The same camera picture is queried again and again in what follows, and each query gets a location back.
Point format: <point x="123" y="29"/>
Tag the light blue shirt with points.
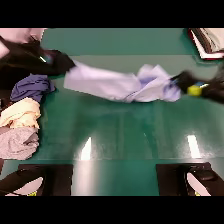
<point x="100" y="81"/>

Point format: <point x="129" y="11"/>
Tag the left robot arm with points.
<point x="31" y="58"/>

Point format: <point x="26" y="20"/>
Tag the blue garment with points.
<point x="30" y="87"/>

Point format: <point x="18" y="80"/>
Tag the cream garment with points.
<point x="20" y="113"/>

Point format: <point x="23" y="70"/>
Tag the pale pink garment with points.
<point x="15" y="35"/>

